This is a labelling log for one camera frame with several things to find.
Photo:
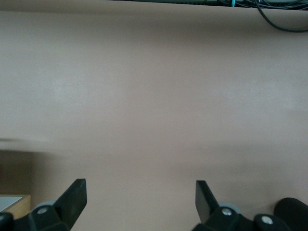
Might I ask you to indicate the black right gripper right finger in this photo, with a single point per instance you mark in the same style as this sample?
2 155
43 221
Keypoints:
204 202

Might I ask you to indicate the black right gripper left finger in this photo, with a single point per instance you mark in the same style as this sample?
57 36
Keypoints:
72 204

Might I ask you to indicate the wooden drawer cabinet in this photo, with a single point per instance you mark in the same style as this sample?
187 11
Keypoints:
26 204

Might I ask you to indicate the black ribbed vase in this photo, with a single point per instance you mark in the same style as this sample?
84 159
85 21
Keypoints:
293 211

